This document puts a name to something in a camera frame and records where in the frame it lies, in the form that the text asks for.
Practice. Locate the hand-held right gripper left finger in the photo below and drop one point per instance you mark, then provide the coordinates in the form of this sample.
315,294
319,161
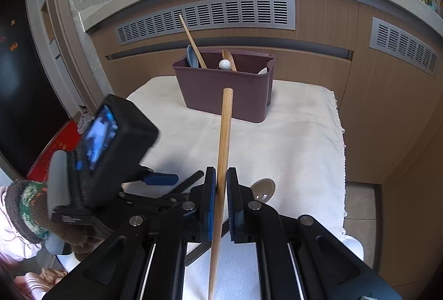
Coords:
210,206

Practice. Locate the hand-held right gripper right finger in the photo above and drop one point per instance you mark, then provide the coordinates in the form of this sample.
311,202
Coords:
233,210

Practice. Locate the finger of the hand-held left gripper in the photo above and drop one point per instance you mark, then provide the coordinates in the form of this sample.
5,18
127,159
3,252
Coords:
187,182
161,179

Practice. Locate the wooden chopstick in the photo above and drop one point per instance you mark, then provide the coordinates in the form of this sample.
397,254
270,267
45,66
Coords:
225,134
190,37

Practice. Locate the purple plastic utensil holder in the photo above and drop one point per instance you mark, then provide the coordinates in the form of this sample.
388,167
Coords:
200,92

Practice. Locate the light blue spoon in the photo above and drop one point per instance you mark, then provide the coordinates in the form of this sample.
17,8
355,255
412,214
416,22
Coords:
192,58

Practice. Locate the wooden spoon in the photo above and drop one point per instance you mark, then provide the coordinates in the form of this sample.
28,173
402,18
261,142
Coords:
264,187
228,56

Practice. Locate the person's left forearm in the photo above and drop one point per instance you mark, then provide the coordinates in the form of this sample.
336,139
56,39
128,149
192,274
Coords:
14,246

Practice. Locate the person's left hand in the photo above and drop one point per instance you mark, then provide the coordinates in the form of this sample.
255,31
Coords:
78,238

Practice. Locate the red board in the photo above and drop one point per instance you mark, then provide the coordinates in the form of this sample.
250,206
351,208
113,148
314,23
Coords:
55,154

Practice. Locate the white towel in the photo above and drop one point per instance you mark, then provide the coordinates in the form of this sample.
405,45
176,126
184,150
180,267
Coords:
294,147

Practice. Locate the white ball-end spoon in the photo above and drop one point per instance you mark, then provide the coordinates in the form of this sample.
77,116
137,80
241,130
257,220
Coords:
225,64

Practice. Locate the black refrigerator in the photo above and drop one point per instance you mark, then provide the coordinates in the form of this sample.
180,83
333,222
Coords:
20,78

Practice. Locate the large grey vent grille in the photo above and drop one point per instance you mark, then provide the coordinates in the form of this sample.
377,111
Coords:
207,18

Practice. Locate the pink beige cloth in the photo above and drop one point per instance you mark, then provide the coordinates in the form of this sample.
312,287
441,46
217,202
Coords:
38,286

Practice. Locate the wooden kitchen counter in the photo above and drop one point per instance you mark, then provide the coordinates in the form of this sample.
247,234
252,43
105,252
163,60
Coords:
325,30

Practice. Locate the small grey vent grille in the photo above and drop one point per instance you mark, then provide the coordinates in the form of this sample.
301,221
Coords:
403,44

